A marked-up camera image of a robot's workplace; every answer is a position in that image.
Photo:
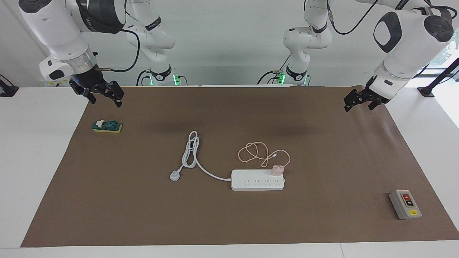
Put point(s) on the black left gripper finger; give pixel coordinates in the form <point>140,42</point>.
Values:
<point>355,98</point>
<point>375,105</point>

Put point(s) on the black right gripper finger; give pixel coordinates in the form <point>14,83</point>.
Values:
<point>116,93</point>
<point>82,92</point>

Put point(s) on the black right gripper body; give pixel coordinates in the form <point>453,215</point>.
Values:
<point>92,79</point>

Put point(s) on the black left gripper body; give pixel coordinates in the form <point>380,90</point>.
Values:
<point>374,96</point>

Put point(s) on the pink charger adapter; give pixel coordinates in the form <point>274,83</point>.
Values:
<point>277,170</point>

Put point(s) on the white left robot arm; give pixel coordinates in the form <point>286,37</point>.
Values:
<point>405,46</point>

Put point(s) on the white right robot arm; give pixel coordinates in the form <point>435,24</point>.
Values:
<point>61,32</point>

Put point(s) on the white box with yellow labels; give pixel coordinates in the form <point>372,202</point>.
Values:
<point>53,84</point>

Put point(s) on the black angled stand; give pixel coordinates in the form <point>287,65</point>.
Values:
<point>439,77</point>

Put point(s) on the window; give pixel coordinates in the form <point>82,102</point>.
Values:
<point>446,53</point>

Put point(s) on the brown table mat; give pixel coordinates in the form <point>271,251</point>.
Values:
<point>215,222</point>

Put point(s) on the grey on-off switch box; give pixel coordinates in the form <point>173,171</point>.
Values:
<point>405,205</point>

